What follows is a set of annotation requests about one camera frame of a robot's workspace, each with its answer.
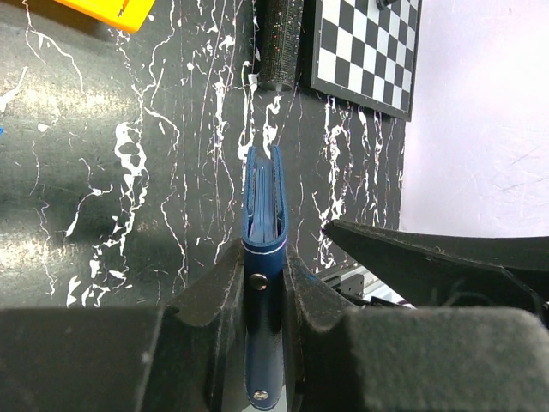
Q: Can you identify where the blue leather card holder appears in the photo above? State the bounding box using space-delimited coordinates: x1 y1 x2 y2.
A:
242 146 288 411

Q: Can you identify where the black white chessboard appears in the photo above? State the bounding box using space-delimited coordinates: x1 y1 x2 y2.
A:
308 0 423 121

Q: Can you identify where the black chess pawn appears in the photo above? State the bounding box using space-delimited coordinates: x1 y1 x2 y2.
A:
376 0 398 10

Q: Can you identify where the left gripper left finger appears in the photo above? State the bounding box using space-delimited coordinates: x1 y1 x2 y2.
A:
1 241 247 411

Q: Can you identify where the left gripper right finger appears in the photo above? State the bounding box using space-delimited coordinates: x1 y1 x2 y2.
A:
283 248 548 411

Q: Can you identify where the black glitter microphone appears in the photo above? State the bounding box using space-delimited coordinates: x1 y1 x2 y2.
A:
258 0 304 92

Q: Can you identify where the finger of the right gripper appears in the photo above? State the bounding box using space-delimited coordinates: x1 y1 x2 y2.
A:
323 220 548 324

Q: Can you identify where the orange plastic bin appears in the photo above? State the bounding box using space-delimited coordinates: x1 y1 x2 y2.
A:
57 0 155 33

